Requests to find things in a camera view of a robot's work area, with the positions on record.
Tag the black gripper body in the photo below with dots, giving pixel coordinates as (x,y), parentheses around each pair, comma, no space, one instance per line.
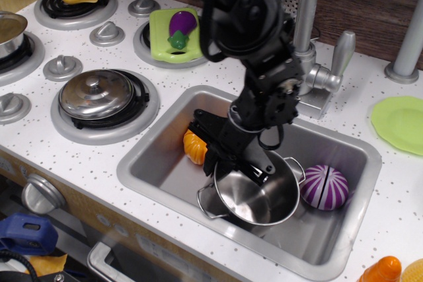
(240,145)

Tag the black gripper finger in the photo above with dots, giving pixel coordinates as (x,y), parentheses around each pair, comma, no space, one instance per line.
(258,176)
(214,153)

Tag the stainless steel pot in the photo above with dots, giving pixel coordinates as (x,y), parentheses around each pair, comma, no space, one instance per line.
(233,196)

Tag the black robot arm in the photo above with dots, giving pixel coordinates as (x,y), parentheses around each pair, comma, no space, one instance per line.
(255,32)

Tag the stainless steel sink basin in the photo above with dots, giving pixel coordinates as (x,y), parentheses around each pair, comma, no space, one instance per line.
(313,243)

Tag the steel pot lid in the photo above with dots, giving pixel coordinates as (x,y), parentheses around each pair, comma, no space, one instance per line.
(96,94)

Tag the steel pot on left burner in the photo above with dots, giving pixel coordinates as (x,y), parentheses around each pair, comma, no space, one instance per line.
(12,32)

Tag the orange toy pumpkin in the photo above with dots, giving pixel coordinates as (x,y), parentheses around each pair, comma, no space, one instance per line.
(194,148)

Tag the purple striped toy onion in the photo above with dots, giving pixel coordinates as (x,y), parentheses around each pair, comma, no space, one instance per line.
(324,188)

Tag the silver toy faucet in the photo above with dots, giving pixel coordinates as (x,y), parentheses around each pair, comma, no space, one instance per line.
(319,82)

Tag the green toy cutting board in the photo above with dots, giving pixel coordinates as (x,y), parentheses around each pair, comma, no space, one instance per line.
(160,48)

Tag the purple toy eggplant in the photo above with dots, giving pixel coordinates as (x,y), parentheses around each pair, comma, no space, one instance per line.
(181,25)

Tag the silver strainer ladle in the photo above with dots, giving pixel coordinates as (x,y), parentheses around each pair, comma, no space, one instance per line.
(290,7)

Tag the green toy plate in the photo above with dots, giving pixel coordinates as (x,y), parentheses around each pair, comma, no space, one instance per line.
(398,120)

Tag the grey stove knob back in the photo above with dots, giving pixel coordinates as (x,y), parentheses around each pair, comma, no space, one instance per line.
(143,8)

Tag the grey stove knob middle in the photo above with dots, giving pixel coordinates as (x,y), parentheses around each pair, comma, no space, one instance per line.
(107,35)

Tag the orange toy carrot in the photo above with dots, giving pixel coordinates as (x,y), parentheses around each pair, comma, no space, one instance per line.
(387,269)

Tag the grey stove knob front-middle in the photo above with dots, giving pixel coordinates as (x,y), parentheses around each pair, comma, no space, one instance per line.
(62,68)

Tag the silver oven dial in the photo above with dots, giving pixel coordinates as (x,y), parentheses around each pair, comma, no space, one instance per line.
(40,196)

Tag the grey vertical pole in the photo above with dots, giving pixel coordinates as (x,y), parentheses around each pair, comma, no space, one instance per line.
(403,69)

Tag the yellow mesh toy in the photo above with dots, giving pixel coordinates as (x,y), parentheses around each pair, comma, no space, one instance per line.
(413,272)

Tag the grey stove knob left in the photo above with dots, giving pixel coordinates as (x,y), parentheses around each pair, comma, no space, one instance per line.
(14,107)

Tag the blue clamp tool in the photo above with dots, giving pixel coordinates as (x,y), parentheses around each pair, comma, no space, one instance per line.
(28,235)

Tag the silver oven door handle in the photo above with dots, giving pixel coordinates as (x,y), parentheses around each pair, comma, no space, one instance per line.
(98,261)

